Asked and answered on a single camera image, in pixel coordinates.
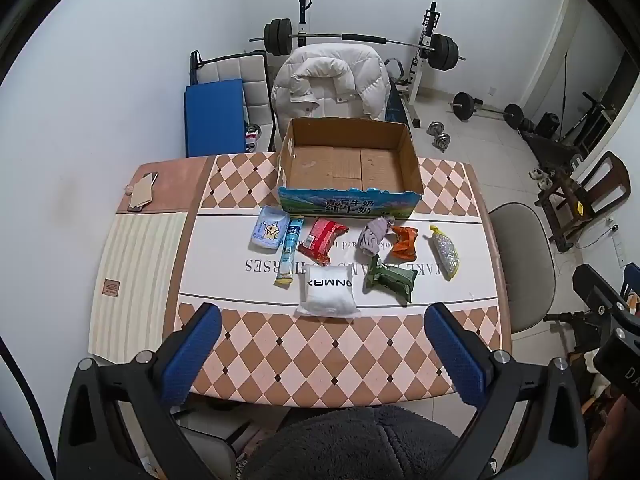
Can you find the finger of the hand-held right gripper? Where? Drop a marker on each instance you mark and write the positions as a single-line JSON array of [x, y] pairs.
[[597, 290]]

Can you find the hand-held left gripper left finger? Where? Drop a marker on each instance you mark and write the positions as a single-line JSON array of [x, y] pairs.
[[192, 355]]

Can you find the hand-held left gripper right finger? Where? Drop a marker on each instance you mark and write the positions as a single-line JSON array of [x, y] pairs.
[[455, 355]]

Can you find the mesh bag of glitter beads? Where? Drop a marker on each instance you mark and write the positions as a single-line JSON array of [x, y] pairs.
[[445, 255]]

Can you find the green packet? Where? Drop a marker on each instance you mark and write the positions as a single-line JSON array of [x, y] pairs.
[[390, 277]]

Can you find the orange snack packet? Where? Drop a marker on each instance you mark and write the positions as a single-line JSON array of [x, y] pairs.
[[402, 242]]

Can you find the white pouch with black label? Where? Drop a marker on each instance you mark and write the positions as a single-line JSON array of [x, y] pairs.
[[327, 300]]

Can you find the light blue long packet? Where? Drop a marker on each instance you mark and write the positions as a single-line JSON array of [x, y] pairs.
[[290, 250]]

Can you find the grey purple socks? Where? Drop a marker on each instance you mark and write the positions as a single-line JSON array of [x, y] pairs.
[[372, 235]]

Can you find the blue tissue pack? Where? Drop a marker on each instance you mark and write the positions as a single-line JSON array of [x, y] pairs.
[[270, 230]]

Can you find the red snack packet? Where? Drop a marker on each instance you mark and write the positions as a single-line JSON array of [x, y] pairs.
[[320, 240]]

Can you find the cardboard box with blue print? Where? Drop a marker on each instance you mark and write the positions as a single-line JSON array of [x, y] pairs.
[[350, 165]]

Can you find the person's right forearm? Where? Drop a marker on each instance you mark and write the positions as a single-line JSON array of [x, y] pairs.
[[625, 440]]

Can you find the white power strip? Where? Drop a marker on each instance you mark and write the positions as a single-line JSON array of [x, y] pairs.
[[622, 254]]

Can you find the white radiator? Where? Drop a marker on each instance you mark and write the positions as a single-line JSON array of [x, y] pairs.
[[140, 270]]

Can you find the checkered tablecloth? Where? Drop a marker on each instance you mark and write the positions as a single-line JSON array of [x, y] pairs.
[[300, 350]]

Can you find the dark wooden chair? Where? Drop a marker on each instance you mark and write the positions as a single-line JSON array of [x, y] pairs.
[[612, 180]]

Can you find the pair of white shoes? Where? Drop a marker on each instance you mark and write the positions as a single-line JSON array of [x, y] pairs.
[[541, 177]]

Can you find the person's grey fleece legs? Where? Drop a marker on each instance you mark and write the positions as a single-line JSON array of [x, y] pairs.
[[360, 450]]

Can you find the brown cardboard piece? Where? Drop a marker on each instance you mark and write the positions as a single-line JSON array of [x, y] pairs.
[[141, 195]]

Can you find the black speaker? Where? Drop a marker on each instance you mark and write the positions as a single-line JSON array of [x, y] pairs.
[[547, 126]]

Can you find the black kick scooter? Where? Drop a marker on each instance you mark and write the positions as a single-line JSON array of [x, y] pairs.
[[595, 115]]

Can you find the black thin pole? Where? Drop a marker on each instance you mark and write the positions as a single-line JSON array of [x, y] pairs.
[[565, 95]]

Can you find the metal dumbbell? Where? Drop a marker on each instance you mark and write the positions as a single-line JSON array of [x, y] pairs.
[[436, 127], [442, 141]]

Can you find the small barbell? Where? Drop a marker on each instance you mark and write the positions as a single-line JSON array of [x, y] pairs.
[[462, 106]]

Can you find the blue folded mat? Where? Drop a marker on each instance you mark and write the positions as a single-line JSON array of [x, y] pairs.
[[215, 120]]

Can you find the black blue weight bench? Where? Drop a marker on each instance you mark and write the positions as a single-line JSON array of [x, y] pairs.
[[400, 105]]

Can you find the white padded chair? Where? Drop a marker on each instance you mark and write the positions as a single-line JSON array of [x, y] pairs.
[[252, 80]]

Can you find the white puffer jacket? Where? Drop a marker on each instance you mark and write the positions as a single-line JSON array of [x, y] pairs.
[[330, 85]]

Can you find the white barbell rack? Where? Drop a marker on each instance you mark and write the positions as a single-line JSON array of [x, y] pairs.
[[425, 25]]

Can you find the barbell with black plates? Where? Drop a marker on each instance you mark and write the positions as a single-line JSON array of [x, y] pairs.
[[360, 37]]

